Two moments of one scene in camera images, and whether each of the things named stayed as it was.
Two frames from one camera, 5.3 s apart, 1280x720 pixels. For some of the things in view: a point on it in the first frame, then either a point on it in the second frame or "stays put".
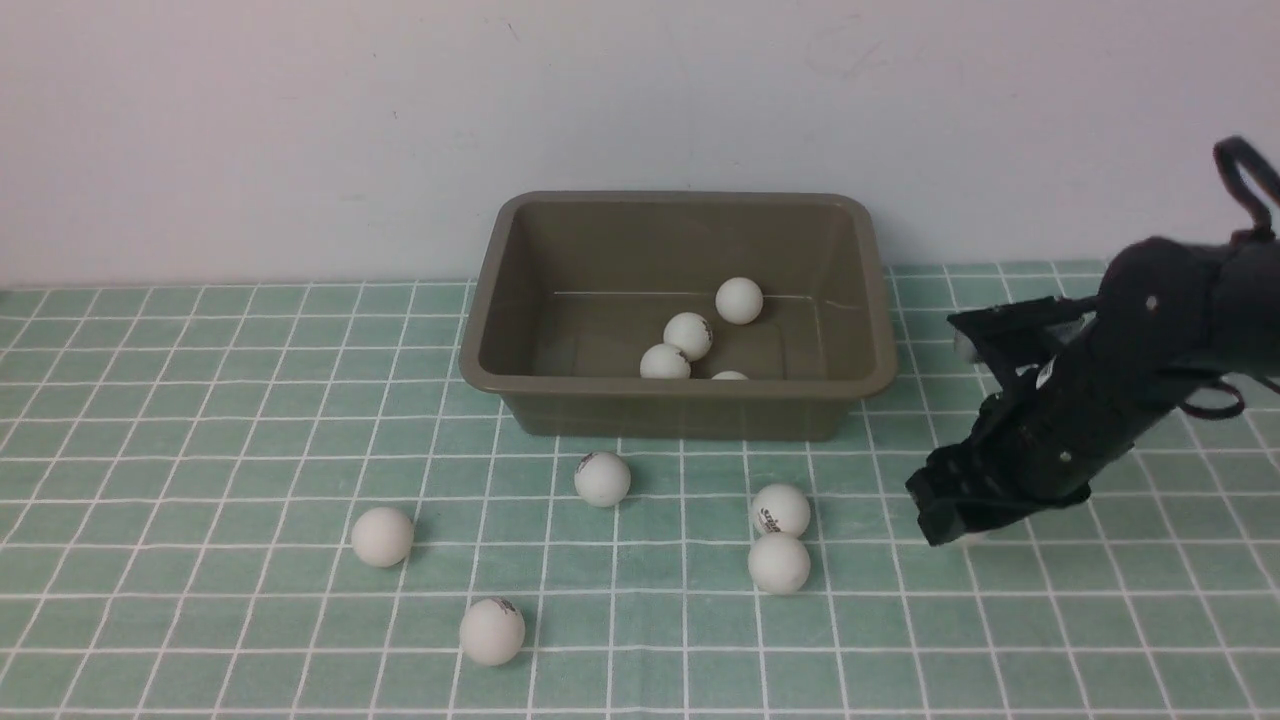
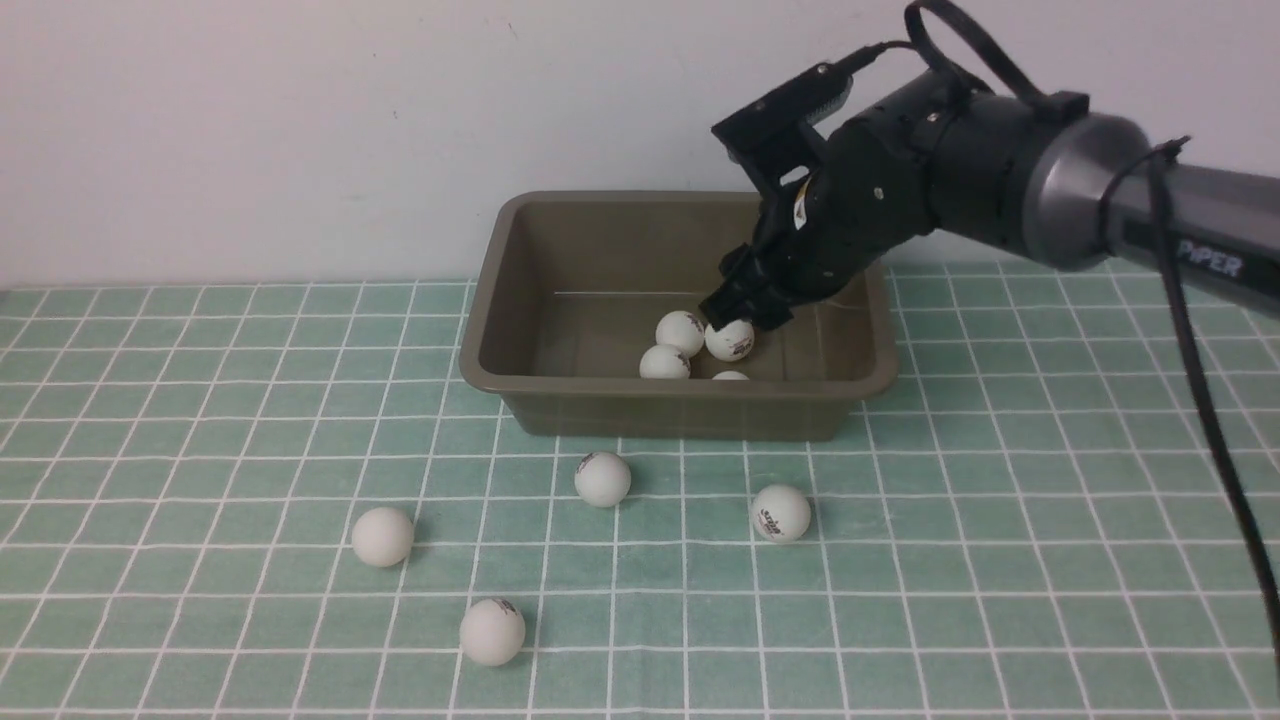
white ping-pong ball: (778, 562) → (734, 342)
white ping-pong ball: (383, 536) stays put
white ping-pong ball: (690, 334) stays put
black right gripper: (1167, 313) → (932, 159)
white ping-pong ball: (664, 361) stays put
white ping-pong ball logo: (780, 508) stays put
